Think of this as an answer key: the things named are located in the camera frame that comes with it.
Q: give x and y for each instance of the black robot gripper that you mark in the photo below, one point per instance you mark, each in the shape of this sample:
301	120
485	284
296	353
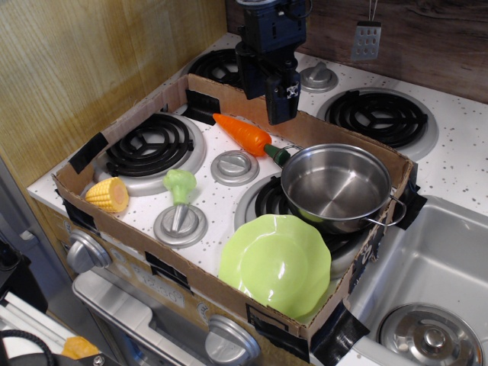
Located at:
271	33

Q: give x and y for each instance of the orange toy carrot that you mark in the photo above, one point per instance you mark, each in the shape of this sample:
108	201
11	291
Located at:
251	138

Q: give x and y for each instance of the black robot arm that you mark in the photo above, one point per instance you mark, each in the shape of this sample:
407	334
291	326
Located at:
271	33

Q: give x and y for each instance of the light green plastic plate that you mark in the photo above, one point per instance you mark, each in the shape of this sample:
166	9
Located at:
280	261

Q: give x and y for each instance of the silver stovetop knob back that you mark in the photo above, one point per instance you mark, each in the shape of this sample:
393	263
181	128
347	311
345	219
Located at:
318	79

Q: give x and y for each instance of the silver stovetop knob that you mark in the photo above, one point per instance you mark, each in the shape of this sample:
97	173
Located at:
234	168
318	79
180	226

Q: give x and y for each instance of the back left black burner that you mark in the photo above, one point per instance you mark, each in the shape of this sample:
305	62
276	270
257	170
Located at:
219	66

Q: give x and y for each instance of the brown cardboard fence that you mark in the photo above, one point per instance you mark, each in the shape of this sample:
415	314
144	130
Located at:
185	280

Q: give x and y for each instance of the silver stovetop knob centre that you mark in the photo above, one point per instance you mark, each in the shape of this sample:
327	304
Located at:
234	168

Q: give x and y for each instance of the hanging metal spatula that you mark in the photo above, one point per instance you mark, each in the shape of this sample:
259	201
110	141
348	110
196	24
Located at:
366	42

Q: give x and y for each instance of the stainless steel pot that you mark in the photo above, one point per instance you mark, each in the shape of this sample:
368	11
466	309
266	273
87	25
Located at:
337	188

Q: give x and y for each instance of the front left black burner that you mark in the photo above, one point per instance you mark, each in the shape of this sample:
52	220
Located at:
158	144

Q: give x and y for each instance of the back right black burner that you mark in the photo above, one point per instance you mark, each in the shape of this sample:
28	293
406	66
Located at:
390	119

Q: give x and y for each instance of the green toy broccoli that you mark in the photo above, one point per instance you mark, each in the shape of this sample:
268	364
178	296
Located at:
180	183

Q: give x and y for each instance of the silver stovetop knob front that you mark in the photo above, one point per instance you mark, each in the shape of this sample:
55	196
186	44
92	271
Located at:
180	226

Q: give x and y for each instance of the yellow toy corn cob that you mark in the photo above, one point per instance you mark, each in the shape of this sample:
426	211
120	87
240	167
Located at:
110	195

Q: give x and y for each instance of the silver sink basin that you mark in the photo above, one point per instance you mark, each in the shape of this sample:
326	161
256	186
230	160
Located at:
439	259

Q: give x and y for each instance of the silver oven knob left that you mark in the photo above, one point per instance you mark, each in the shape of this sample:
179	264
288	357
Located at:
85	253

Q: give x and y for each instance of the silver oven knob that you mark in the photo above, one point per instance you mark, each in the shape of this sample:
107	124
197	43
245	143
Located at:
85	253
227	343

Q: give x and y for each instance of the silver oven knob right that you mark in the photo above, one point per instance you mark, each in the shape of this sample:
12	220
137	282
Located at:
227	343

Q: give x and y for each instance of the silver sink drain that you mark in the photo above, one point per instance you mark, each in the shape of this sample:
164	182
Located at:
430	335

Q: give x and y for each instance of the orange object bottom left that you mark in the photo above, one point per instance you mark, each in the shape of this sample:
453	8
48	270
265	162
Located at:
77	347

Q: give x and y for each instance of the silver oven door handle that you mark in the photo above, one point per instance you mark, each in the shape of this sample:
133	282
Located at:
130	316

